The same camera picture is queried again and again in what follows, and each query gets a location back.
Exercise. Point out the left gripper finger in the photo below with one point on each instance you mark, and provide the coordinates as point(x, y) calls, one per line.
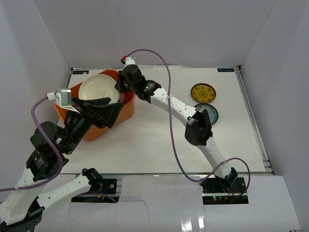
point(108, 114)
point(97, 103)

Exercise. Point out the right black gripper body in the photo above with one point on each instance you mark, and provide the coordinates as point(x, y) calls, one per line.
point(124, 86)

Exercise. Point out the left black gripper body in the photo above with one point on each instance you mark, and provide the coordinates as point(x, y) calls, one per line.
point(90, 113)

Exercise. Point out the cream round plate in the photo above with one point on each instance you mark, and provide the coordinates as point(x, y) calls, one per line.
point(97, 87)

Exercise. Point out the pink round plate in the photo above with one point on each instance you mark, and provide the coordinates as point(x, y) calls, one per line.
point(122, 97)

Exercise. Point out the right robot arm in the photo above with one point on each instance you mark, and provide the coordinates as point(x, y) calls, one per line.
point(198, 129)

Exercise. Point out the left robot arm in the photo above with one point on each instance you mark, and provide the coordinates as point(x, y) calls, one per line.
point(22, 210)

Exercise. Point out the left blue table label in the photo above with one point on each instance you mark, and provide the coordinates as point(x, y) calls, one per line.
point(80, 72)

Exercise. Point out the blue table label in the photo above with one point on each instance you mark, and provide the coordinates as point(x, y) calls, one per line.
point(227, 70)
point(80, 72)

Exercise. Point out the white paper sheet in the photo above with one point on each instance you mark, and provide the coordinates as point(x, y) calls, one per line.
point(159, 66)

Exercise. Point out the yellow patterned round plate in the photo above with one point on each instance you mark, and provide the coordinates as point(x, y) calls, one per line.
point(203, 93)

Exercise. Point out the blue white round plate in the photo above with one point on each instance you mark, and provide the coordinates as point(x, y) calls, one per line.
point(212, 112)

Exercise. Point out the right blue table label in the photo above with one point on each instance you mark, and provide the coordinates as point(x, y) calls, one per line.
point(227, 70)

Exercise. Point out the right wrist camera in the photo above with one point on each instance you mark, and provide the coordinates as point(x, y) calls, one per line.
point(126, 61)

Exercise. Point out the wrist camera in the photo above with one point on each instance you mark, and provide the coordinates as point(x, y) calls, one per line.
point(126, 61)
point(62, 98)

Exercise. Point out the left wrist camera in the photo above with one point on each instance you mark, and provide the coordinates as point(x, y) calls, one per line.
point(62, 98)

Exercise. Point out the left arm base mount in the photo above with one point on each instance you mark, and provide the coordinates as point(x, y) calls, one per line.
point(108, 186)

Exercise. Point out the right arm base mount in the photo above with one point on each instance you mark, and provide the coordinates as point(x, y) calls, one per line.
point(212, 185)

